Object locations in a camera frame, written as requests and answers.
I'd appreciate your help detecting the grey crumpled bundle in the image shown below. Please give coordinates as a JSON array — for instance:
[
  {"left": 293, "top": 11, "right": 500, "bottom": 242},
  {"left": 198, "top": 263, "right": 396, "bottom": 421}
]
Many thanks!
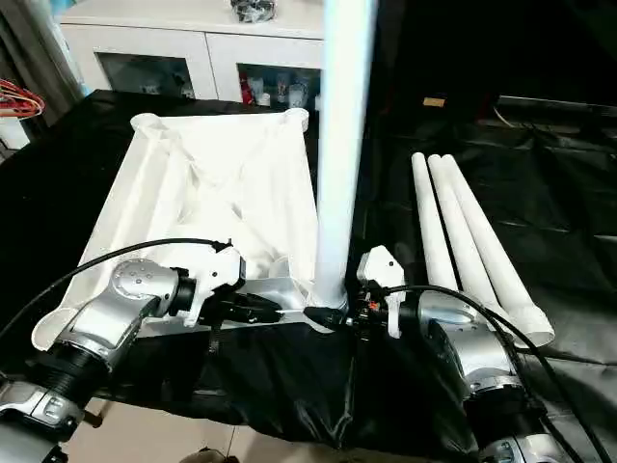
[{"left": 230, "top": 0, "right": 277, "bottom": 25}]

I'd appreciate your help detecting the black plastic mat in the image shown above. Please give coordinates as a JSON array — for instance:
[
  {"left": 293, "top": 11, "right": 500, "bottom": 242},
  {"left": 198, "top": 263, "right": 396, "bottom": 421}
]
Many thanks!
[{"left": 0, "top": 89, "right": 617, "bottom": 459}]

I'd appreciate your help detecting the white cabinet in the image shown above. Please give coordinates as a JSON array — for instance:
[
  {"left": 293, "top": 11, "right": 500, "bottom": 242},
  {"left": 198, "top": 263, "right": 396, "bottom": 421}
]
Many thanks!
[{"left": 58, "top": 0, "right": 327, "bottom": 107}]

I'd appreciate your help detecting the white plastic table top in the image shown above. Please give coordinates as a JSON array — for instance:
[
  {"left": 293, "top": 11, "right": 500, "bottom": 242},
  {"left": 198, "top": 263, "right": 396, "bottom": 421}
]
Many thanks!
[{"left": 31, "top": 108, "right": 335, "bottom": 352}]

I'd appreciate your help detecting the white plastic table leg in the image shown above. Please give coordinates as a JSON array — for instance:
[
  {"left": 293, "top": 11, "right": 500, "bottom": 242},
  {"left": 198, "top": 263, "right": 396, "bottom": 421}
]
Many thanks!
[
  {"left": 440, "top": 153, "right": 557, "bottom": 348},
  {"left": 307, "top": 0, "right": 380, "bottom": 312},
  {"left": 411, "top": 151, "right": 462, "bottom": 292},
  {"left": 426, "top": 153, "right": 514, "bottom": 319}
]

